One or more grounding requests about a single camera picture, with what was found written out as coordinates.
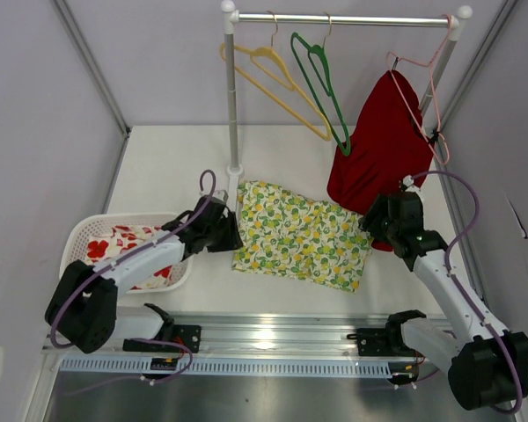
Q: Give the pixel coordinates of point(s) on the red poppy print cloth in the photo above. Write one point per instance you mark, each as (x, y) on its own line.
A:
(123, 238)

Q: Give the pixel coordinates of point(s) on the green clothes hanger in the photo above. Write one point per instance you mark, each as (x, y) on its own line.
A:
(316, 56)

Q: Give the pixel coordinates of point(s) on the white metal clothes rack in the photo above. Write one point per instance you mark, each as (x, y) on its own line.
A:
(235, 169)

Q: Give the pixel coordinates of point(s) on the white perforated plastic basket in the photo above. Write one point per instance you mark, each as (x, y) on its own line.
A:
(76, 245)

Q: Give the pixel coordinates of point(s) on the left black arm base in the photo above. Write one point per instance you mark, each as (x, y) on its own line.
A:
(169, 331)

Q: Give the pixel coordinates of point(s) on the aluminium mounting rail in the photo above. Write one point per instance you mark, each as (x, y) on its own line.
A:
(235, 334)

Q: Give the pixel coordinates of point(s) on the white slotted cable duct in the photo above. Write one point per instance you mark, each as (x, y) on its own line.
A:
(229, 366)

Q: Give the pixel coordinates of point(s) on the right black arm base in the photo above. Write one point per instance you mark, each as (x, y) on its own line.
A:
(386, 341)

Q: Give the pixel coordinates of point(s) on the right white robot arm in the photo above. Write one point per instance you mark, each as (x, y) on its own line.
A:
(486, 364)

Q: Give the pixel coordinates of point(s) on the yellow clothes hanger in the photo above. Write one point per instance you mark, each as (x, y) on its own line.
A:
(270, 63)

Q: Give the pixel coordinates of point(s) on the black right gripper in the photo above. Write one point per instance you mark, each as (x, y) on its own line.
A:
(379, 207)

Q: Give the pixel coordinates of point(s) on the lemon print skirt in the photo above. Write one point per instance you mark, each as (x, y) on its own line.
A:
(285, 234)

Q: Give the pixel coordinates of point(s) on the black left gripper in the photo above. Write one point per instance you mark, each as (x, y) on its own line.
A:
(231, 241)

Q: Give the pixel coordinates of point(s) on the red skirt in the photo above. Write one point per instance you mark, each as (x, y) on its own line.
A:
(386, 146)

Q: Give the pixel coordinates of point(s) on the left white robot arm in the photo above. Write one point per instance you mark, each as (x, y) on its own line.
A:
(84, 311)

